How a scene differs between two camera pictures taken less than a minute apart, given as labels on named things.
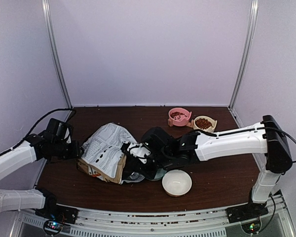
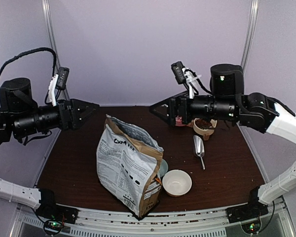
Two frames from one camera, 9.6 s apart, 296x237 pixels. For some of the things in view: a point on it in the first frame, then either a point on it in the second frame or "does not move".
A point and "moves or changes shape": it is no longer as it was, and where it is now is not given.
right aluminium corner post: x=246 y=53 does not move
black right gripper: x=139 y=169 → x=182 y=101
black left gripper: x=75 y=152 → x=69 y=122
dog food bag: x=102 y=155 moves or changes shape
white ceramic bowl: x=176 y=182 does not move
